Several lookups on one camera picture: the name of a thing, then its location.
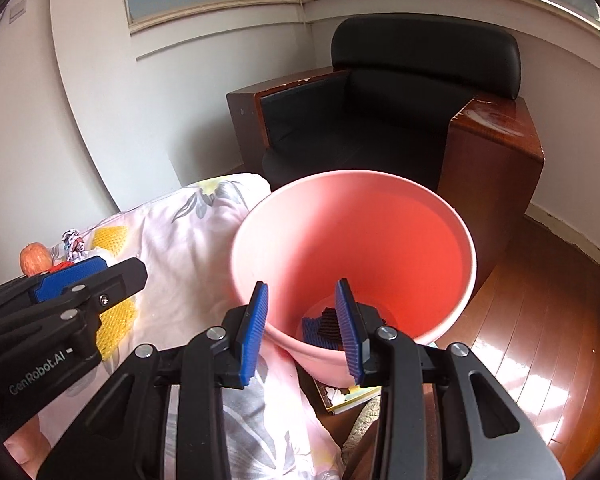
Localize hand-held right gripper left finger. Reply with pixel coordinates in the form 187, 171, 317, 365
37, 280, 271, 480

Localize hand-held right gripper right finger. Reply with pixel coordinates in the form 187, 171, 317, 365
334, 278, 566, 480

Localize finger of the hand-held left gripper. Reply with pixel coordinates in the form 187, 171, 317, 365
0, 255, 107, 311
0, 258, 149, 346

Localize pink plastic bucket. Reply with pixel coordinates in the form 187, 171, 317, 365
230, 170, 478, 388

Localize crumpled printed wrapper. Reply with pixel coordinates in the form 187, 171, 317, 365
61, 230, 89, 263

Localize blue foam fruit net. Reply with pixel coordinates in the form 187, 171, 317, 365
302, 310, 352, 354

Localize red apple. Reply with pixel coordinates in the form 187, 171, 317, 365
20, 242, 54, 277

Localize small yellow foam fruit net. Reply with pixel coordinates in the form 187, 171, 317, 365
92, 225, 131, 257

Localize large yellow foam fruit net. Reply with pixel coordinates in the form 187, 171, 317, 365
96, 300, 137, 362

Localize colourful picture book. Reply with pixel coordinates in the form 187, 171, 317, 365
312, 374, 382, 416

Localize pink floral bed sheet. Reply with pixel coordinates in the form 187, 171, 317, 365
5, 172, 346, 480

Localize brown round stool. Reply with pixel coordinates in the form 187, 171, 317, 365
341, 399, 387, 480

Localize black armchair with wooden sides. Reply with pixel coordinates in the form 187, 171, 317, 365
226, 16, 546, 291

